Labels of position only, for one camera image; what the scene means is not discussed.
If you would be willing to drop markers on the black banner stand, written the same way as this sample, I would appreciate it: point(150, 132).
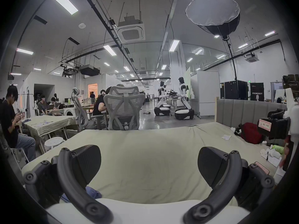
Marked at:
point(257, 92)

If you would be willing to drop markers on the table with green cloth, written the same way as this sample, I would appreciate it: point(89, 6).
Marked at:
point(49, 122)

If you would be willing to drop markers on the dark blue garment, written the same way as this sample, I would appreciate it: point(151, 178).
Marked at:
point(92, 192)

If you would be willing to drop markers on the grey padded headboard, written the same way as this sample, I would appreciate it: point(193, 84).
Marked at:
point(243, 111)

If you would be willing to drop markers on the softbox lamp on stand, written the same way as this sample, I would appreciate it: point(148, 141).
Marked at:
point(213, 12)

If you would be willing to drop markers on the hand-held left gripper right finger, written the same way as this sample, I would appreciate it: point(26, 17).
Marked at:
point(230, 178)

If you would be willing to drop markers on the washing machine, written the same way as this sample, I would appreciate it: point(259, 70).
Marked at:
point(69, 111)

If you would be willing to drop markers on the red bag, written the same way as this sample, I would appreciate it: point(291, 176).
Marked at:
point(251, 132)

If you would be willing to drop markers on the white humanoid robot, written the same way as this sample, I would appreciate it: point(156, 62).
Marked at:
point(162, 101)
point(184, 101)

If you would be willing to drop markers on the person's right hand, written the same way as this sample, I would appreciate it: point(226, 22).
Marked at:
point(286, 153)

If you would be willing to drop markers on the white round stool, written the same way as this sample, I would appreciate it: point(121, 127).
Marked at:
point(54, 143)

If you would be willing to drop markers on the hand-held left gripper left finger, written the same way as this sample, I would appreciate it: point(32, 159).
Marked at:
point(70, 178)

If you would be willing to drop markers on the pink phone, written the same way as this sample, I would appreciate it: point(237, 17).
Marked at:
point(262, 167)

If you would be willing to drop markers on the white papers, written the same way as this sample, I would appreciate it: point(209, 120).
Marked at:
point(272, 156)

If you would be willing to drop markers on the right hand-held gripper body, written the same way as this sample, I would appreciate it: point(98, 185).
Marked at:
point(278, 127)

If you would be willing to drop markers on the black crate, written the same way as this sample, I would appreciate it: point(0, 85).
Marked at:
point(233, 90)

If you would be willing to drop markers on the group of people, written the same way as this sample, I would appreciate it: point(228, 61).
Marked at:
point(45, 105)

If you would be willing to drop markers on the small white card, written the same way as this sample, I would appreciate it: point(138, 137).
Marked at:
point(226, 137)

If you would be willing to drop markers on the grey mesh office chair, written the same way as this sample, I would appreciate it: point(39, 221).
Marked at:
point(79, 111)
point(123, 108)

